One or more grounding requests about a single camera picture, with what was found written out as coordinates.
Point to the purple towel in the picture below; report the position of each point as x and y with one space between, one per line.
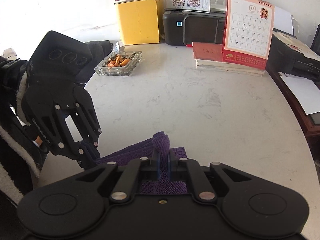
161 142

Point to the black rounded printer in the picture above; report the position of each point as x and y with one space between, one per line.
190 28

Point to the computer monitor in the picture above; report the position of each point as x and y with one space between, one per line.
316 40

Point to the papers on printer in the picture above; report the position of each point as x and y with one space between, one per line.
297 45

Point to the yellow box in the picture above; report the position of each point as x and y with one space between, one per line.
140 21

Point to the glass ashtray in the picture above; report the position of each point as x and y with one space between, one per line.
118 63

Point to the black inkjet printer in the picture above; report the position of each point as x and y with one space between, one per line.
287 60

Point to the person's fleece-lined jacket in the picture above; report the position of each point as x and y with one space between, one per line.
10 155

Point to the dark wooden desk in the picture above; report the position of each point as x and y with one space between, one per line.
312 127

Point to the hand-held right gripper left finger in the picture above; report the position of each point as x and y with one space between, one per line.
155 166

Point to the pale book stack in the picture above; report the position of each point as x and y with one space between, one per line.
232 70

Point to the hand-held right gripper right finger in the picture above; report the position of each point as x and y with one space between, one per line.
172 166

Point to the desk calendar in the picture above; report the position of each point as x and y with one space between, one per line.
247 35

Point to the person's left hand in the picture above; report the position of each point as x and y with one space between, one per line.
38 140

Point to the red cover book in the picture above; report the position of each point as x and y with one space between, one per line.
207 52

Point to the white paper sheet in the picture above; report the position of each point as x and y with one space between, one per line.
300 90

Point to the person's left forearm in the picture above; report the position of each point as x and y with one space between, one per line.
12 80

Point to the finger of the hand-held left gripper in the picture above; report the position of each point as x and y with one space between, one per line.
72 150
95 136

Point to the small white box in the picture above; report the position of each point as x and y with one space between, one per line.
119 45

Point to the white paper in printer tray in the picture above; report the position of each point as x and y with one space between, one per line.
283 17

